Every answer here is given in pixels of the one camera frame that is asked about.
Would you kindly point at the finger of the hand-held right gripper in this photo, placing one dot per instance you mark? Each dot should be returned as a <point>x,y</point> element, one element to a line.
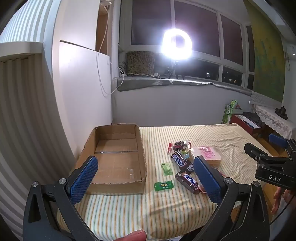
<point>252,150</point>
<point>277,139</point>

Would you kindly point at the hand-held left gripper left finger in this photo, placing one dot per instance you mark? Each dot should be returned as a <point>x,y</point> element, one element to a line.
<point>83,180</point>

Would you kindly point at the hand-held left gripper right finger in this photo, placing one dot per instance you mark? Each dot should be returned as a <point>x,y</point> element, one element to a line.
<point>205,178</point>

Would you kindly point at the dark blue snack packet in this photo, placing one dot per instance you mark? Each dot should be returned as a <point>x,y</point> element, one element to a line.
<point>191,167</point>

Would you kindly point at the brown chocolate bar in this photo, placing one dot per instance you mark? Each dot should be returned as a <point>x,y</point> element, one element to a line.
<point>187,181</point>
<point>180,160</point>

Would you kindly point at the sliced bread packet pink print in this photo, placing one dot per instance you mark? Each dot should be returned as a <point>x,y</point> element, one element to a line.
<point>210,154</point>

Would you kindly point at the green lidded jelly cup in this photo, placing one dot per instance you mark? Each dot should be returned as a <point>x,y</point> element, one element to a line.
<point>186,154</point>

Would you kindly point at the brown cardboard box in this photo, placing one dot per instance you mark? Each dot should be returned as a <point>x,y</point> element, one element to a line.
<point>115,162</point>

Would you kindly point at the light green candy packet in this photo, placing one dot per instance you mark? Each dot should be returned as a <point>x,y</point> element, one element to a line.
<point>167,169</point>

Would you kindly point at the dark green candy packet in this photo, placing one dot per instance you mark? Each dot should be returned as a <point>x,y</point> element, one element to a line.
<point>163,186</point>

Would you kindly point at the person's right hand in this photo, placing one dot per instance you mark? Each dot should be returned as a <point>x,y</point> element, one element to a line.
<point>277,197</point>

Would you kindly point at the person's left hand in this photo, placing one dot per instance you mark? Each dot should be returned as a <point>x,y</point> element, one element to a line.
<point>134,236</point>

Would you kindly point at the white lace cloth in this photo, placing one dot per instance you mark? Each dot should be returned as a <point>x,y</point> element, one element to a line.
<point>272,120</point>

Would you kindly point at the dark figurine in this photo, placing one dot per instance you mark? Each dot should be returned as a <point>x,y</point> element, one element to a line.
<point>281,112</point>

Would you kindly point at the red shoe box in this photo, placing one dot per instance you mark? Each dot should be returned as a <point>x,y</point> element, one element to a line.
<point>238,121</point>

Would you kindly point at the dark cloth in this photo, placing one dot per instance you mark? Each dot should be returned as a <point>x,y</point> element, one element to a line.
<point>251,115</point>

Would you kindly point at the green tissue pack bag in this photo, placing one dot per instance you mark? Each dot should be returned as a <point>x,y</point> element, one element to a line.
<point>227,113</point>

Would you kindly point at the white cupboard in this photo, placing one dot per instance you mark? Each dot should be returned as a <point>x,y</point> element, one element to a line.
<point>78,81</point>

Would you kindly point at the black tripod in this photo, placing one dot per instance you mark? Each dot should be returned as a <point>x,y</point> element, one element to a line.
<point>175,69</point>

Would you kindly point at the white power strip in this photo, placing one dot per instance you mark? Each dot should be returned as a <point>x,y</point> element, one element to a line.
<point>122,73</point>

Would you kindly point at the white power adapter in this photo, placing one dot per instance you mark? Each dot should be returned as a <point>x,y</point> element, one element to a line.
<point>155,74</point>

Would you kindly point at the leopard print cushion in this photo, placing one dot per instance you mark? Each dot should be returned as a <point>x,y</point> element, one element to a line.
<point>140,62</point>

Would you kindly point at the yellow green wall map poster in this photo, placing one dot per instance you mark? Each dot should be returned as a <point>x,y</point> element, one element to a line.
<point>266,58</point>

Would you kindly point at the white wall socket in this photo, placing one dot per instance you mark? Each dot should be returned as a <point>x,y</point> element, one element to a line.
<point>291,50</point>

